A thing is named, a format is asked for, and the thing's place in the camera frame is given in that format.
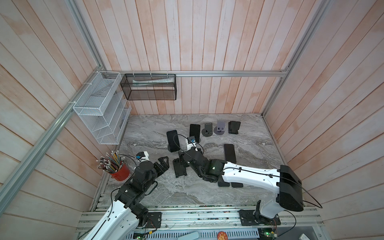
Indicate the purple phone stand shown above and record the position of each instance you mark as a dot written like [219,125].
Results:
[220,128]

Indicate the blue phone back left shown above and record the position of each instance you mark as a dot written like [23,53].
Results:
[173,141]

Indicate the black stand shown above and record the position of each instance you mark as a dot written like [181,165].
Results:
[179,168]
[234,127]

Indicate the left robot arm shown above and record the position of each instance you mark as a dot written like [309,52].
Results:
[126,213]

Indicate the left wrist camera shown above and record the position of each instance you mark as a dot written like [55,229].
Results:
[142,156]

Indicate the bundle of pencils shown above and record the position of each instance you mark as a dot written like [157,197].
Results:
[110,163]

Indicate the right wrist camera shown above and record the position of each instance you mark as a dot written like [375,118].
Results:
[191,143]

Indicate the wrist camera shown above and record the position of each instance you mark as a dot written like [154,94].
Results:
[142,156]
[191,143]

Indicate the green phone back centre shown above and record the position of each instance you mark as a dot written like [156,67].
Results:
[195,130]

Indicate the grey round stand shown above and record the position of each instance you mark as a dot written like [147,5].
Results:
[208,130]

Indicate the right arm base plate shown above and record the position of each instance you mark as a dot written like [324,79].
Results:
[248,218]

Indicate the black phone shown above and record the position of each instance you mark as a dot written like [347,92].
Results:
[222,183]

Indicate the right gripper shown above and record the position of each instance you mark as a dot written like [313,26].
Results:
[183,157]

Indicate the black mesh basket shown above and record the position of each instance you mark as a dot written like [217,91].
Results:
[149,87]

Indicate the aluminium rail front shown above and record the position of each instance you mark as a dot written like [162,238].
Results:
[227,216]

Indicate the white wire mesh shelf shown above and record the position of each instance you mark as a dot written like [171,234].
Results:
[103,109]

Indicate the red pencil cup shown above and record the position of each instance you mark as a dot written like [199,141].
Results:
[122,174]

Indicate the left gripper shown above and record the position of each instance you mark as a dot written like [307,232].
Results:
[161,170]

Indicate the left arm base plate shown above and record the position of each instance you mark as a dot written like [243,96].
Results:
[150,220]

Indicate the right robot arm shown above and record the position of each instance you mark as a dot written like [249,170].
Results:
[283,183]

